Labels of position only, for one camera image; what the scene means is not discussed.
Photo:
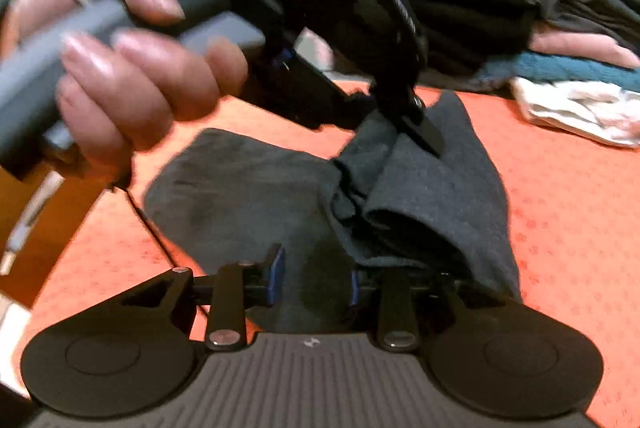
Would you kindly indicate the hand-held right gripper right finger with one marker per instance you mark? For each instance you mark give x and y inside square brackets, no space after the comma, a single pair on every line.
[354,290]

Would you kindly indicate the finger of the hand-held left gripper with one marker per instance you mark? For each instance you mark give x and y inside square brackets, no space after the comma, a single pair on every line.
[425,133]
[320,103]

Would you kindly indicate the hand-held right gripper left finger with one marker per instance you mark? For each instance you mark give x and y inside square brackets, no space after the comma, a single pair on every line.
[278,274]

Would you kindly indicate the dark grey pants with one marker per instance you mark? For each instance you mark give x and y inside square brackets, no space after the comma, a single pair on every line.
[240,188]

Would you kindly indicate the folded pastel clothes stack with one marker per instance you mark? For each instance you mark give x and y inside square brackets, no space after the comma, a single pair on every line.
[565,69]

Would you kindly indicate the person's left hand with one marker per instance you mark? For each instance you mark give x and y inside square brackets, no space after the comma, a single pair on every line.
[150,83]

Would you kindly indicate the white folded cloth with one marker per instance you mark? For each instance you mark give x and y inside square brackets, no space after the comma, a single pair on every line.
[575,110]

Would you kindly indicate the pink folded garment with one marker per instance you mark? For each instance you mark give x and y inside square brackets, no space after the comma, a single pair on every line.
[580,45]

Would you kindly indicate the orange patterned tablecloth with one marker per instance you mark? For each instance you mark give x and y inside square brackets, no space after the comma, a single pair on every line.
[575,233]

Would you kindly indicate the wooden chair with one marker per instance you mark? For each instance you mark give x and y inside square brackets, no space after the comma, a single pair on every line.
[60,233]

